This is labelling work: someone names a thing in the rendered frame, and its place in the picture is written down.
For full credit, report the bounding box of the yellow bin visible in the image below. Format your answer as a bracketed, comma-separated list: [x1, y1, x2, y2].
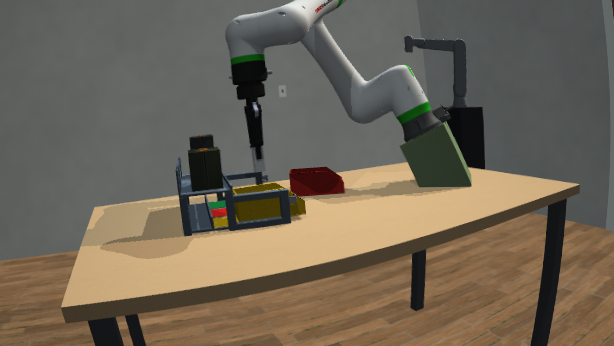
[233, 182, 305, 222]

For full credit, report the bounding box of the red bin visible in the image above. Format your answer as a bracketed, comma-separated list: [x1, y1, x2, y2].
[289, 167, 344, 197]

